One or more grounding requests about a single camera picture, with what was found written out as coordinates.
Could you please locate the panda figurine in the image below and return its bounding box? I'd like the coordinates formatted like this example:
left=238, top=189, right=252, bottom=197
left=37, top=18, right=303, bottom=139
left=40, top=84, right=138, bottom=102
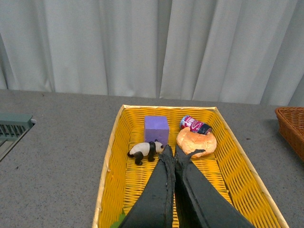
left=127, top=139, right=164, bottom=165

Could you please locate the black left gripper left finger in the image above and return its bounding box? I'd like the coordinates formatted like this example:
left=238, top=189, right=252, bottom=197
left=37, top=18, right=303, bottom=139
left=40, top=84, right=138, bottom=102
left=119, top=145, right=175, bottom=228

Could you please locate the croissant bread toy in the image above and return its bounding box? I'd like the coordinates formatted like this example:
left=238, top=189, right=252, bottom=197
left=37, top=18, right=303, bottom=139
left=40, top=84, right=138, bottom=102
left=176, top=127, right=217, bottom=158

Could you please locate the orange toy carrot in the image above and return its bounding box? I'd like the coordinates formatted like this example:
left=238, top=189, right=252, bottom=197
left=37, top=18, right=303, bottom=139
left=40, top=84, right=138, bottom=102
left=110, top=209, right=126, bottom=228

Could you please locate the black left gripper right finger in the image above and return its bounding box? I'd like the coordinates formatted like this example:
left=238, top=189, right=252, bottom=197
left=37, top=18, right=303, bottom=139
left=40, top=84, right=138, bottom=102
left=175, top=145, right=254, bottom=228

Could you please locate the purple foam cube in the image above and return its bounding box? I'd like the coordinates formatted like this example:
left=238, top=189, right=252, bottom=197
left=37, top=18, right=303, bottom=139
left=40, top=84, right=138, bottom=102
left=144, top=115, right=170, bottom=145

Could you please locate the brown wicker basket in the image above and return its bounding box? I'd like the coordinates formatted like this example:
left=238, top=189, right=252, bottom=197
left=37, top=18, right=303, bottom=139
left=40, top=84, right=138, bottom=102
left=275, top=106, right=304, bottom=160

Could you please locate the yellow wicker basket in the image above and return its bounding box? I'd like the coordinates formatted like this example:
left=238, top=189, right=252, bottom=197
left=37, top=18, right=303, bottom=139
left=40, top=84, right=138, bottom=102
left=93, top=105, right=288, bottom=228

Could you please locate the small pink labelled jar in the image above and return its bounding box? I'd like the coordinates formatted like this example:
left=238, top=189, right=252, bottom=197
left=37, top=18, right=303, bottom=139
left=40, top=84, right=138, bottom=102
left=180, top=115, right=212, bottom=135

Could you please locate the grey green metal rack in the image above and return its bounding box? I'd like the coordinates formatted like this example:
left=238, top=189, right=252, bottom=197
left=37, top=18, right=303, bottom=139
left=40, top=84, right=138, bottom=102
left=0, top=113, right=37, bottom=161

